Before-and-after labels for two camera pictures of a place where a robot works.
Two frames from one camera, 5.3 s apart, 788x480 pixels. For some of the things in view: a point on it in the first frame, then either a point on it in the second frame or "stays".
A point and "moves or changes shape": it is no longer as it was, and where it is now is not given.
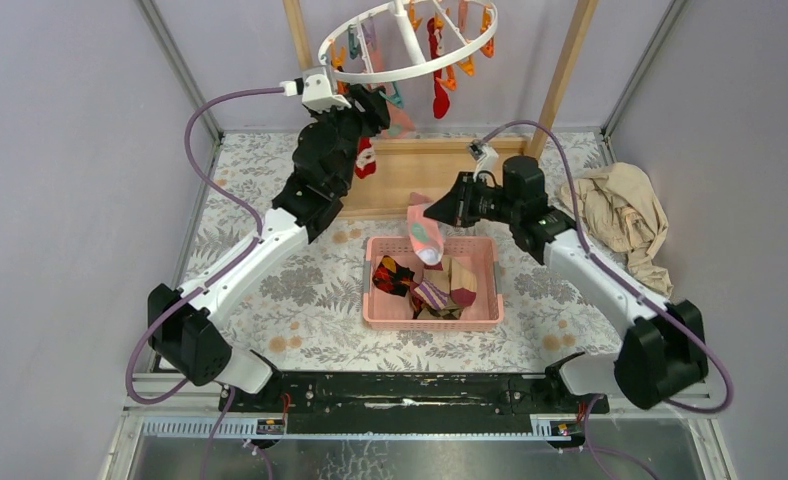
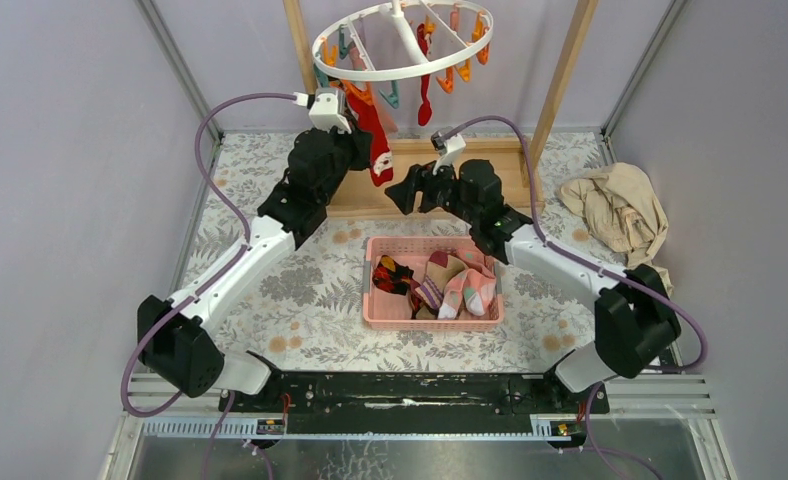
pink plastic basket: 383,311 stays
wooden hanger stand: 423,168 stays
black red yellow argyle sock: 391,277 stays
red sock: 441,100 -> 425,110
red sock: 365,162 moves or changes shape
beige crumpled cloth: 622,211 stays
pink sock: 425,231 -> 476,285
